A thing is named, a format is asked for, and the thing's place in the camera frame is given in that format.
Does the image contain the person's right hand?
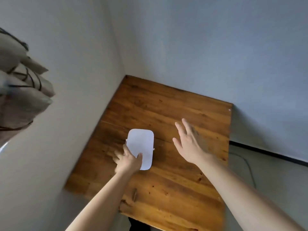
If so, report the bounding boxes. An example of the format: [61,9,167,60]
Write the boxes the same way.
[172,118,212,166]

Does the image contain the person's left hand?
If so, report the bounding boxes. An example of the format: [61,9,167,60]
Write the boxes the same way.
[113,143,143,175]

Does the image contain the white lidded clear compartment box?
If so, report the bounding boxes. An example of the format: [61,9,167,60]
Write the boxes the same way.
[125,128,156,171]

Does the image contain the person's right forearm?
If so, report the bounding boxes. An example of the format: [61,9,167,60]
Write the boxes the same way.
[195,154,306,231]

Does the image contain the person's left forearm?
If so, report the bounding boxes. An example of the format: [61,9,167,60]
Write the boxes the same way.
[65,172,136,231]

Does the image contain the person's black trousers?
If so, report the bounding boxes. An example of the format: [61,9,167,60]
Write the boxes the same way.
[128,216,154,231]

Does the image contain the wooden folding table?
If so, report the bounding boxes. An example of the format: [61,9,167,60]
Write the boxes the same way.
[64,75,233,231]

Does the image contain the tied beige curtain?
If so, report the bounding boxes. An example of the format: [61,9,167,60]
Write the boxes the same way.
[0,27,56,148]

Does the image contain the grey power cable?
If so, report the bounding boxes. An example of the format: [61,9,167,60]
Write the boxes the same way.
[228,152,257,189]

